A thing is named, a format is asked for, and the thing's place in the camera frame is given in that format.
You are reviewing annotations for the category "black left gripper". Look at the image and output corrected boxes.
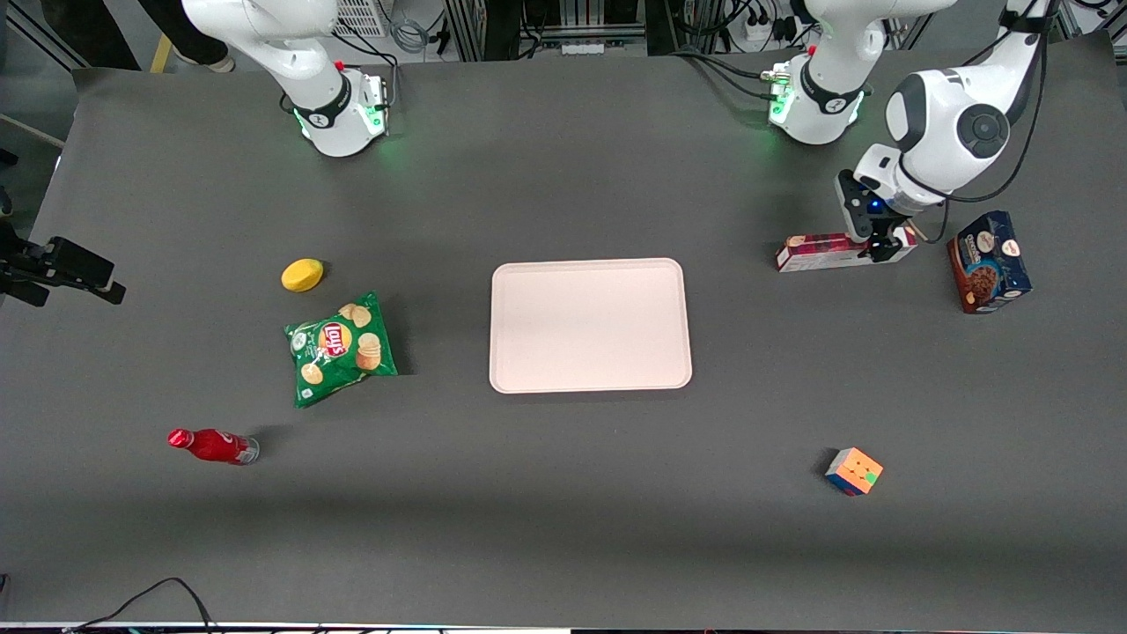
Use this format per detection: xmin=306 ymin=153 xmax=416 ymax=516
xmin=870 ymin=211 xmax=918 ymax=264

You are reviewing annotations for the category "red plaid cookie box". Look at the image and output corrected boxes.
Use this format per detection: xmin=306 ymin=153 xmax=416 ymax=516
xmin=776 ymin=231 xmax=917 ymax=273

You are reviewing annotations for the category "dark blue cookie box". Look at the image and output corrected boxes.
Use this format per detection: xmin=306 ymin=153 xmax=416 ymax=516
xmin=947 ymin=210 xmax=1033 ymax=315

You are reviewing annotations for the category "pale pink plastic tray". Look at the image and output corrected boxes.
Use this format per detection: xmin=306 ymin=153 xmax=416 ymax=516
xmin=490 ymin=258 xmax=694 ymax=394

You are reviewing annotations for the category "white vented box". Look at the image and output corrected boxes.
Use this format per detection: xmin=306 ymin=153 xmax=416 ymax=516
xmin=333 ymin=0 xmax=390 ymax=38

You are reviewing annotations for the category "multicoloured puzzle cube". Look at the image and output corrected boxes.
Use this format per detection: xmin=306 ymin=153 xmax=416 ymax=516
xmin=825 ymin=446 xmax=884 ymax=497

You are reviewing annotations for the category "dark grey table cover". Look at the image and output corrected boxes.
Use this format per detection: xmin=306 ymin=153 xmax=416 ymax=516
xmin=0 ymin=31 xmax=1127 ymax=630

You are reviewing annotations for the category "metal equipment rack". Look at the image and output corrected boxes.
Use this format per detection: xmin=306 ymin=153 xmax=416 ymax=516
xmin=443 ymin=0 xmax=652 ymax=61

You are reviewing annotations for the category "green chips bag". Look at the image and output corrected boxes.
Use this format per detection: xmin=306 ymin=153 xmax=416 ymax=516
xmin=284 ymin=291 xmax=399 ymax=409

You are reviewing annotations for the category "yellow lemon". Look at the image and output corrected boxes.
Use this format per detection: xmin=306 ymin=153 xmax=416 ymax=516
xmin=281 ymin=258 xmax=325 ymax=293

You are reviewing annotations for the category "red soda bottle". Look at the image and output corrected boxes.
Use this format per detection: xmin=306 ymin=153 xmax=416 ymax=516
xmin=167 ymin=428 xmax=261 ymax=466

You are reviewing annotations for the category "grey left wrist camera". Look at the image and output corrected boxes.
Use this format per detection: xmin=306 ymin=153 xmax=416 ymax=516
xmin=836 ymin=171 xmax=884 ymax=244

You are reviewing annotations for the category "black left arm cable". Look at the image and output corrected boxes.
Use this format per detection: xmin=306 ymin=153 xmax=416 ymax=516
xmin=907 ymin=0 xmax=1054 ymax=246

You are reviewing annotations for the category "black base cable bundle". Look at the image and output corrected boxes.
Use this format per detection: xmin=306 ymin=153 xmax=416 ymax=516
xmin=669 ymin=48 xmax=780 ymax=102

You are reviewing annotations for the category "grey coiled cable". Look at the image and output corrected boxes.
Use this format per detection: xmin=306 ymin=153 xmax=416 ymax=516
xmin=390 ymin=16 xmax=430 ymax=54

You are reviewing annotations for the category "black cable on table edge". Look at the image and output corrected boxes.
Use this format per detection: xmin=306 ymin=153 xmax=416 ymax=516
xmin=66 ymin=577 xmax=221 ymax=634

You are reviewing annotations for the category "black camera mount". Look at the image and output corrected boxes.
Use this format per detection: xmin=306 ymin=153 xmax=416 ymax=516
xmin=0 ymin=231 xmax=127 ymax=308

